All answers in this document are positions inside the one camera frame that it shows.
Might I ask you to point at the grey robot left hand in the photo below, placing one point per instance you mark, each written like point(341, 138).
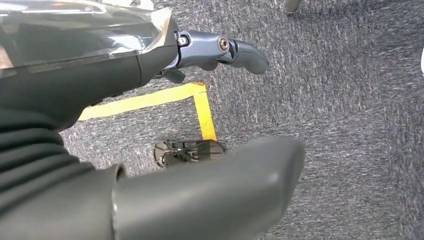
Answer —
point(82, 49)

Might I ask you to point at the yellow floor tape square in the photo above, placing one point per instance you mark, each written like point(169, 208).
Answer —
point(203, 112)

